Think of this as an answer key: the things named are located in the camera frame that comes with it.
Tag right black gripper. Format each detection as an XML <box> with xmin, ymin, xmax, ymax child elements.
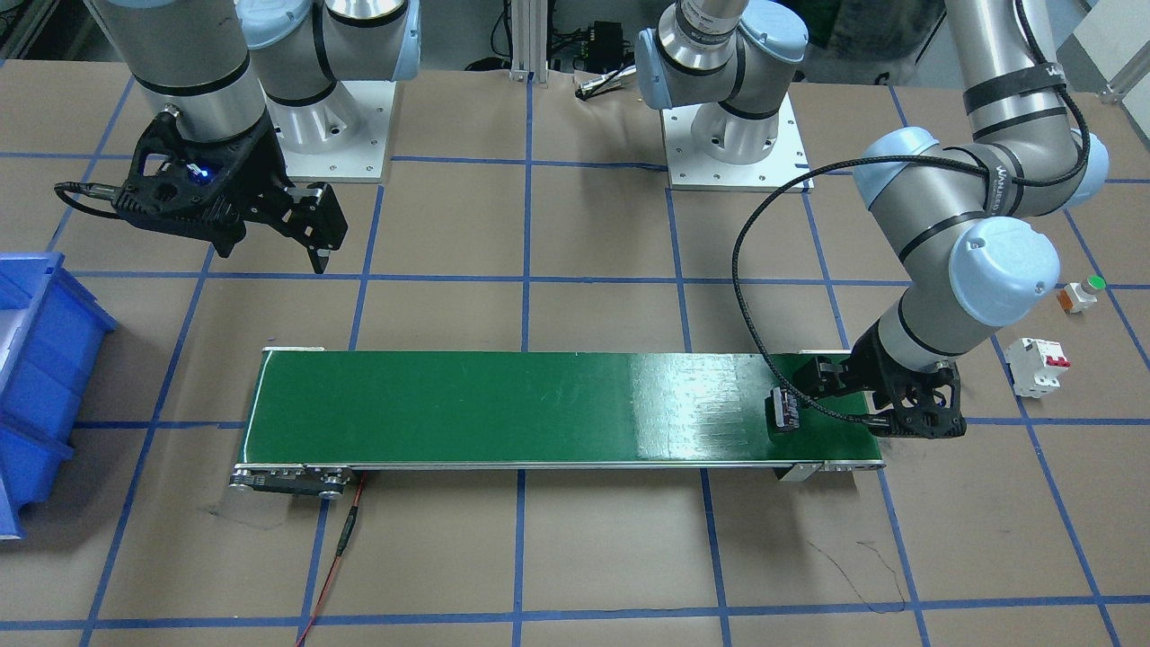
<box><xmin>212</xmin><ymin>121</ymin><xmax>348</xmax><ymax>275</ymax></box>

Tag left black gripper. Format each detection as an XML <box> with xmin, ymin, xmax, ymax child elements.
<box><xmin>790</xmin><ymin>324</ymin><xmax>967</xmax><ymax>439</ymax></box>

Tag dark brown cylindrical capacitor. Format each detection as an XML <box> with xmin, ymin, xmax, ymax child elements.
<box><xmin>765</xmin><ymin>386</ymin><xmax>802</xmax><ymax>438</ymax></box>

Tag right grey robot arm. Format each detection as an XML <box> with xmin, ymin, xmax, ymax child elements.
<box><xmin>54</xmin><ymin>1</ymin><xmax>420</xmax><ymax>274</ymax></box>

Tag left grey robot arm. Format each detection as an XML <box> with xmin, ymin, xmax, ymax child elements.
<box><xmin>635</xmin><ymin>1</ymin><xmax>1109</xmax><ymax>439</ymax></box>

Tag white red circuit breaker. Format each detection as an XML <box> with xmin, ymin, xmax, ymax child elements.
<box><xmin>1004</xmin><ymin>337</ymin><xmax>1072</xmax><ymax>400</ymax></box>

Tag green conveyor belt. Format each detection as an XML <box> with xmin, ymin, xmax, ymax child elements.
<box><xmin>230</xmin><ymin>347</ymin><xmax>886</xmax><ymax>499</ymax></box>

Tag green push button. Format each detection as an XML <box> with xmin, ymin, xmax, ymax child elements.
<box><xmin>1056</xmin><ymin>274</ymin><xmax>1107</xmax><ymax>313</ymax></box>

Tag blue plastic bin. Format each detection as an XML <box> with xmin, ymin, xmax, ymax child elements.
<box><xmin>1</xmin><ymin>253</ymin><xmax>118</xmax><ymax>540</ymax></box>

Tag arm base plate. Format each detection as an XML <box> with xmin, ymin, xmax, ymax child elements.
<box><xmin>660</xmin><ymin>94</ymin><xmax>810</xmax><ymax>193</ymax></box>
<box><xmin>266</xmin><ymin>80</ymin><xmax>397</xmax><ymax>184</ymax></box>

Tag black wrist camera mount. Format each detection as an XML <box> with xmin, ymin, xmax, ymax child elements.
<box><xmin>112</xmin><ymin>105</ymin><xmax>274</xmax><ymax>255</ymax></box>

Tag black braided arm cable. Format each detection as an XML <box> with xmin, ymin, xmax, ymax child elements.
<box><xmin>733</xmin><ymin>0</ymin><xmax>1093</xmax><ymax>425</ymax></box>

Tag red black conveyor cable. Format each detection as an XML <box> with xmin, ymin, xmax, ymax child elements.
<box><xmin>296</xmin><ymin>473</ymin><xmax>369</xmax><ymax>647</ymax></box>

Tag aluminium frame post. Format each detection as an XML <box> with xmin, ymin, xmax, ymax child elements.
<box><xmin>509</xmin><ymin>0</ymin><xmax>550</xmax><ymax>86</ymax></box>

